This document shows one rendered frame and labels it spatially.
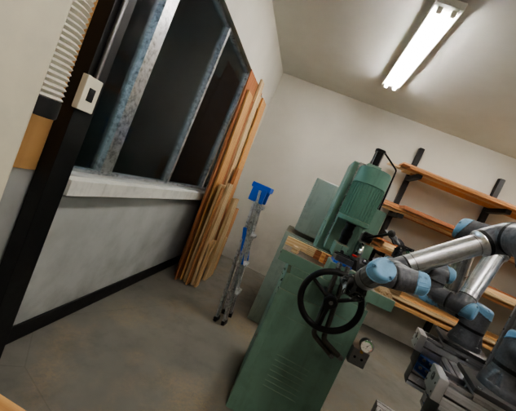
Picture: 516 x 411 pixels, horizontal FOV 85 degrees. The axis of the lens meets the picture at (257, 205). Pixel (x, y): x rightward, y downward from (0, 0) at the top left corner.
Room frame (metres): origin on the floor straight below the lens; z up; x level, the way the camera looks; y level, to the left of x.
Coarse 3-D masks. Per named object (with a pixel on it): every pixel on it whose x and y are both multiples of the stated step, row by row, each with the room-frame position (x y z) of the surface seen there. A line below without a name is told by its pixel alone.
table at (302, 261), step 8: (288, 248) 1.51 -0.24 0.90; (280, 256) 1.44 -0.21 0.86; (288, 256) 1.43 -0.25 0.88; (296, 256) 1.43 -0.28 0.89; (304, 256) 1.49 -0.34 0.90; (296, 264) 1.43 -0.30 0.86; (304, 264) 1.42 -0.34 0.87; (312, 264) 1.41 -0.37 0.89; (320, 264) 1.46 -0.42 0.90; (320, 280) 1.31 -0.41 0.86; (336, 288) 1.30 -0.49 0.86; (368, 296) 1.37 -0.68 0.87; (376, 296) 1.36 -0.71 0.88; (384, 296) 1.36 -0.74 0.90; (376, 304) 1.36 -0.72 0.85; (384, 304) 1.36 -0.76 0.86; (392, 304) 1.35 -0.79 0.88
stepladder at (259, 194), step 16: (256, 192) 2.25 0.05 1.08; (272, 192) 2.39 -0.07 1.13; (256, 208) 2.23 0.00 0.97; (256, 224) 2.39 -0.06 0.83; (240, 240) 2.24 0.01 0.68; (240, 256) 2.21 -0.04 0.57; (240, 272) 2.37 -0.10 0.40; (224, 288) 2.23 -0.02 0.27; (224, 304) 2.39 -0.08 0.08; (224, 320) 2.19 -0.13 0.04
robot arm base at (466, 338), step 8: (456, 328) 1.46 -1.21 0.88; (464, 328) 1.43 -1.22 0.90; (448, 336) 1.47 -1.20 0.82; (456, 336) 1.44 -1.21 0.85; (464, 336) 1.41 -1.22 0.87; (472, 336) 1.40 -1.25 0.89; (480, 336) 1.40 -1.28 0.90; (464, 344) 1.40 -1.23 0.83; (472, 344) 1.39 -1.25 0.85; (480, 344) 1.40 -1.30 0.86; (480, 352) 1.40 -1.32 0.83
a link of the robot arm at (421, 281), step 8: (400, 264) 0.95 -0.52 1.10; (400, 272) 0.86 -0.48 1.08; (408, 272) 0.87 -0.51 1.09; (416, 272) 0.87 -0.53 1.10; (424, 272) 0.89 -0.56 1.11; (400, 280) 0.86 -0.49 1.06; (408, 280) 0.86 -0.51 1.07; (416, 280) 0.86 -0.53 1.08; (424, 280) 0.86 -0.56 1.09; (392, 288) 0.87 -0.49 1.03; (400, 288) 0.86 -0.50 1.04; (408, 288) 0.86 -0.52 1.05; (416, 288) 0.85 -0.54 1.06; (424, 288) 0.85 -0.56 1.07
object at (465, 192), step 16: (416, 160) 3.70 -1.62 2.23; (416, 176) 3.37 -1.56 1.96; (432, 176) 3.25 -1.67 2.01; (400, 192) 3.70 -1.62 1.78; (464, 192) 3.31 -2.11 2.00; (480, 192) 3.16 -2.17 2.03; (496, 192) 3.56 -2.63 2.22; (400, 208) 3.30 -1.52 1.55; (496, 208) 3.36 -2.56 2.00; (512, 208) 3.12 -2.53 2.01; (384, 224) 3.71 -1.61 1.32; (432, 224) 3.27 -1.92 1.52; (448, 224) 3.17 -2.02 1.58; (384, 240) 3.31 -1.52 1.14; (400, 304) 3.21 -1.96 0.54; (416, 304) 3.21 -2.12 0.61; (512, 304) 3.01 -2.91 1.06; (432, 320) 3.16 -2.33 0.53; (448, 320) 3.15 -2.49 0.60; (496, 336) 3.32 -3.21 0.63
